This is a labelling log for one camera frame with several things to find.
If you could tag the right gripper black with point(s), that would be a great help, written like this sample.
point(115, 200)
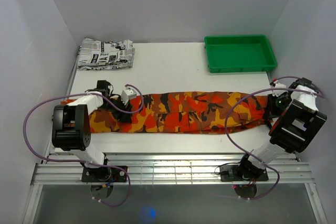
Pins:
point(272, 112)

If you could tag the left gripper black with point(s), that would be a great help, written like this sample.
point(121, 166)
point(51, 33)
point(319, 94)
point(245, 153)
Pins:
point(123, 117)

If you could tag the orange camouflage trousers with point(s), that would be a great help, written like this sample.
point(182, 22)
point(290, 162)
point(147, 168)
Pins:
point(187, 112)

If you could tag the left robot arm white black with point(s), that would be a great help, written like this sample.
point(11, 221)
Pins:
point(71, 129)

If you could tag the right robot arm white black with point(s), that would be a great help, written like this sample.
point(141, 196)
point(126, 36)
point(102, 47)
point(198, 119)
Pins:
point(298, 122)

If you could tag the folded newspaper print trousers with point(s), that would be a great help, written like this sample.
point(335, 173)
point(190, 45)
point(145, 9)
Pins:
point(105, 55)

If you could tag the green plastic tray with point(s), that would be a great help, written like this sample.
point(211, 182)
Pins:
point(239, 53)

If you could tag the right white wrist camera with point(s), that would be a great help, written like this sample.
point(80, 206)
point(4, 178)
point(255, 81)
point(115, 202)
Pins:
point(277, 88)

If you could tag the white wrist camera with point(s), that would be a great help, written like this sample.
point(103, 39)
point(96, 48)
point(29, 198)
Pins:
point(277, 88)
point(127, 94)

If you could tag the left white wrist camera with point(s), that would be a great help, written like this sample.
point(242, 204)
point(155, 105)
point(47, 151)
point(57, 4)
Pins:
point(127, 94)

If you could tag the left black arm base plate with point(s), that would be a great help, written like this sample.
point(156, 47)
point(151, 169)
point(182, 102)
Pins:
point(103, 175)

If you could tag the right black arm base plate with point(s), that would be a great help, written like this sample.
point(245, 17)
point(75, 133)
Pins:
point(234, 172)

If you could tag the aluminium rail frame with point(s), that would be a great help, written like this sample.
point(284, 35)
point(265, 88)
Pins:
point(173, 159)

